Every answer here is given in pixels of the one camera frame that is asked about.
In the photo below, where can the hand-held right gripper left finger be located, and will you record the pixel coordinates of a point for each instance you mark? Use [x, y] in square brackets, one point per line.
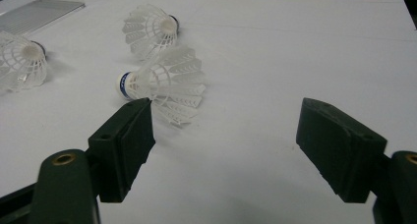
[121, 145]

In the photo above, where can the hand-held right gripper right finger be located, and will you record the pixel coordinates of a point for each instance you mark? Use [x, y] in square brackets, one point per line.
[337, 145]

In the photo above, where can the white plastic shuttlecock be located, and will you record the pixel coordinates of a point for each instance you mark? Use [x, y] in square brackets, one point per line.
[23, 65]
[172, 76]
[147, 30]

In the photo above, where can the clear plastic container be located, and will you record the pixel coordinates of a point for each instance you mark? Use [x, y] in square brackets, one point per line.
[36, 16]

